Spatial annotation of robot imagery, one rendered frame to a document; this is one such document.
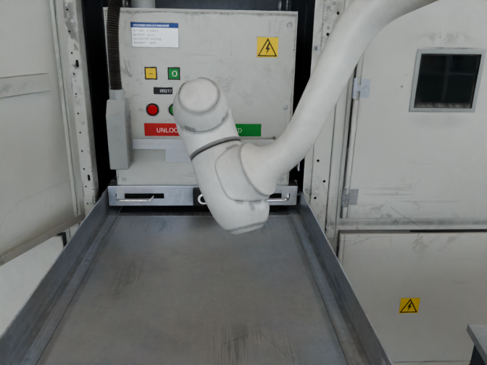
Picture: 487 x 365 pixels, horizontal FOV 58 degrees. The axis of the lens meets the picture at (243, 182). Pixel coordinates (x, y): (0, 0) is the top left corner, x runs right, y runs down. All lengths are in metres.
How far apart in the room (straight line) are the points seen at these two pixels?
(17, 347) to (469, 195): 1.16
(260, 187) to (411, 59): 0.63
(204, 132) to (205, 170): 0.07
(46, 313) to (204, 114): 0.46
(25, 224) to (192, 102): 0.59
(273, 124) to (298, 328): 0.60
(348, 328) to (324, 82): 0.43
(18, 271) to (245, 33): 0.91
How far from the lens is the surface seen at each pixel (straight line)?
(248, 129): 1.22
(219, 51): 1.19
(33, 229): 1.21
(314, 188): 1.25
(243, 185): 0.74
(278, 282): 0.94
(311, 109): 0.72
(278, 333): 0.81
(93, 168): 1.26
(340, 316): 0.86
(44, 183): 1.21
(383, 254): 1.37
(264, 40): 1.19
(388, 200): 1.30
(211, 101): 0.76
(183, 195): 1.26
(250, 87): 1.20
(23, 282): 1.43
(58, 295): 0.95
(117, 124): 1.13
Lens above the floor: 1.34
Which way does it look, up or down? 19 degrees down
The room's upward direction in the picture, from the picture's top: 1 degrees clockwise
